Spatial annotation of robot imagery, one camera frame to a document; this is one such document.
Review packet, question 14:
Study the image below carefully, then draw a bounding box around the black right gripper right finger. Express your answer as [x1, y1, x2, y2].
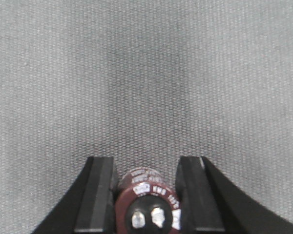
[175, 156, 293, 234]

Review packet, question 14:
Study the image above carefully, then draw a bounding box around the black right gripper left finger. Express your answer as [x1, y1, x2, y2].
[34, 157, 118, 234]

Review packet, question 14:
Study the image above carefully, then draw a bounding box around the maroon cylindrical capacitor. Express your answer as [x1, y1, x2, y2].
[115, 167, 181, 234]

